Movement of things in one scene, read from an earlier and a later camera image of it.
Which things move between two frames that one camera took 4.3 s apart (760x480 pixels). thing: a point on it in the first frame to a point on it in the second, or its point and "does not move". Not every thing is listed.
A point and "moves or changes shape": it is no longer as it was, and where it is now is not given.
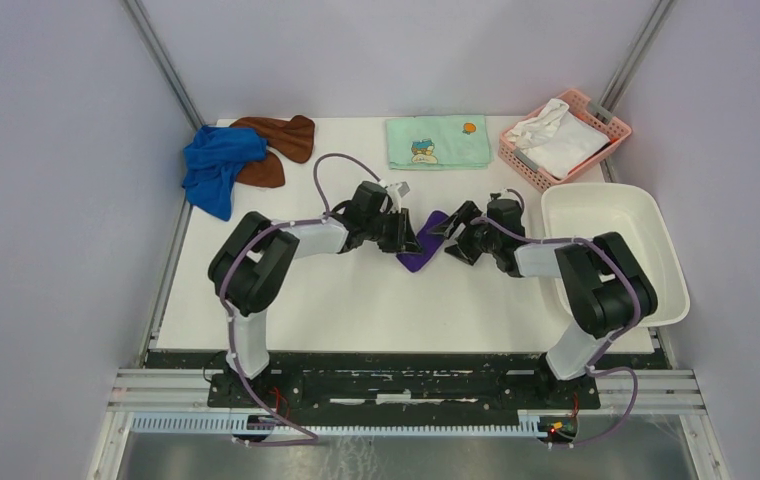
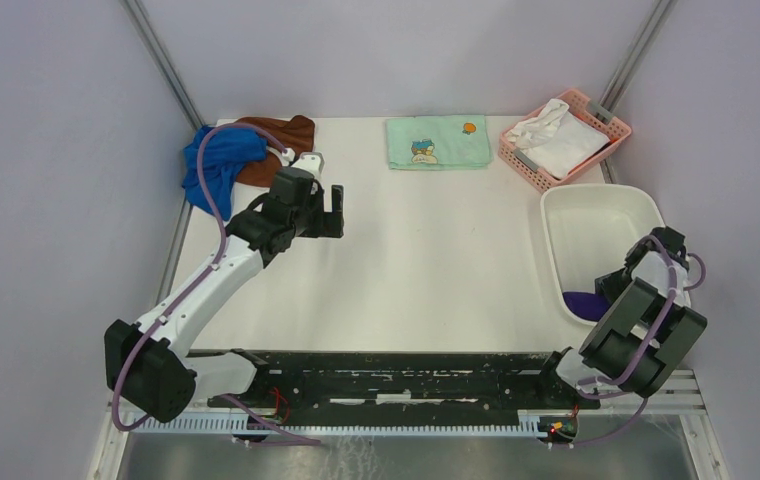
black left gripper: x=405 y=240 to x=327 y=224
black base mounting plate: x=314 y=381 does not move
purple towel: x=429 y=242 moves or changes shape
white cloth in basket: x=555 y=141 does not move
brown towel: x=292 y=138 does not move
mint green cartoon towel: x=438 y=142 does not move
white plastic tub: x=633 y=211 does not move
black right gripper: x=463 y=214 to x=607 y=284
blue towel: x=210 y=161 does not move
